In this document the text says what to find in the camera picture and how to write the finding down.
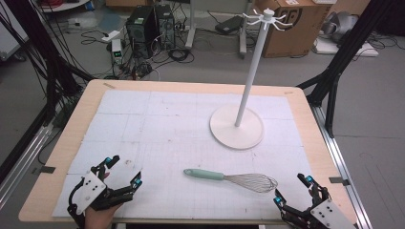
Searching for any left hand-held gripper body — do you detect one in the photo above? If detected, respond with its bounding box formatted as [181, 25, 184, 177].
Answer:
[72, 171, 113, 220]

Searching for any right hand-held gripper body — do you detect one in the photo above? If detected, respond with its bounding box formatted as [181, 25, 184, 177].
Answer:
[281, 198, 357, 229]

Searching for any green-handled wire whisk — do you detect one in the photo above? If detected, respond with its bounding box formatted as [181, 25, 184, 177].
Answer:
[182, 168, 279, 194]

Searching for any white hook stand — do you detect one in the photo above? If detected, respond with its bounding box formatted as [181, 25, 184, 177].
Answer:
[209, 8, 294, 151]

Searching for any person's left hand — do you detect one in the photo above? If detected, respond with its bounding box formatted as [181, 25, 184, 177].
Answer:
[83, 203, 124, 229]

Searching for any white grid mat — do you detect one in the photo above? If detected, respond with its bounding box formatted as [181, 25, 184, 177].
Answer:
[52, 89, 314, 221]

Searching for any white device with green display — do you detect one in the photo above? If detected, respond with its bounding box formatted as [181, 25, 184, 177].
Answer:
[111, 38, 124, 65]

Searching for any white power strip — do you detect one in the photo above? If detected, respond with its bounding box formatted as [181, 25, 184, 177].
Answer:
[100, 30, 121, 44]

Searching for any white flat board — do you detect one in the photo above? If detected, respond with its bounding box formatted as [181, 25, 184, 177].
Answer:
[313, 36, 380, 58]

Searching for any large black computer tower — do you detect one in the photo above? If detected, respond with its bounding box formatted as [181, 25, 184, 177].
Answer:
[125, 5, 158, 59]

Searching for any cardboard box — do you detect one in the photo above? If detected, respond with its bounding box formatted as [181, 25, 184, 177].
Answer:
[254, 0, 334, 59]

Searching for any slim black computer tower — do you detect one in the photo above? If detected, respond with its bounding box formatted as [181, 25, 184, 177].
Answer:
[155, 3, 177, 51]

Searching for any white desk leg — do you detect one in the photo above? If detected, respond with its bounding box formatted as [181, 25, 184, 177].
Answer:
[184, 0, 197, 51]
[238, 0, 253, 59]

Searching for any white round tabletop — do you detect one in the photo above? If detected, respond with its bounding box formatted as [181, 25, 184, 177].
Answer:
[34, 0, 92, 14]

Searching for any grey rounded device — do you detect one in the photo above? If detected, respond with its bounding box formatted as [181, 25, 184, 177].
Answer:
[320, 10, 360, 44]

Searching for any flat black case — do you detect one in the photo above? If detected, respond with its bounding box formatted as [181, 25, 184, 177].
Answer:
[214, 14, 245, 35]

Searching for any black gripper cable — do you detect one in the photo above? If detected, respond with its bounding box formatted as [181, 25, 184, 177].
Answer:
[67, 178, 86, 229]

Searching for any grey metal bracket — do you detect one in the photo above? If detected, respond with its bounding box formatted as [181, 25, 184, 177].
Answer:
[328, 176, 352, 187]
[31, 165, 57, 176]

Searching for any aluminium rail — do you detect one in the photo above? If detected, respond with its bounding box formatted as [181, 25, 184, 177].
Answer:
[309, 104, 373, 229]
[0, 123, 54, 208]

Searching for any black metal frame stand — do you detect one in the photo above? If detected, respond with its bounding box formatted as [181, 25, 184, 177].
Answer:
[296, 0, 394, 138]
[0, 0, 96, 128]

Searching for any coiled black cable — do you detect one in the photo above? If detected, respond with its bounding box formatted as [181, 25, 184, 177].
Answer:
[167, 48, 196, 64]

